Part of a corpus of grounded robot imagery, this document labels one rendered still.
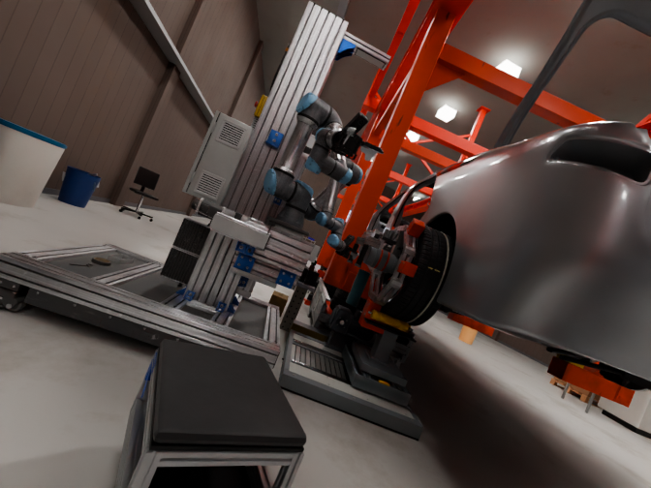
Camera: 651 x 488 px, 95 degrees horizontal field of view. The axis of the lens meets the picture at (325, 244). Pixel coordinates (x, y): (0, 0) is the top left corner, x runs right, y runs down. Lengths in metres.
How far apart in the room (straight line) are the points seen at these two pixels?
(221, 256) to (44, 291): 0.75
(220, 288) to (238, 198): 0.51
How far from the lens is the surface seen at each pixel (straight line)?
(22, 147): 4.02
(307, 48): 2.02
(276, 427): 0.84
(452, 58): 3.12
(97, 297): 1.66
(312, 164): 1.29
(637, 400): 7.25
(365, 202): 2.48
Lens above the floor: 0.78
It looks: 1 degrees up
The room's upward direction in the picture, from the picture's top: 23 degrees clockwise
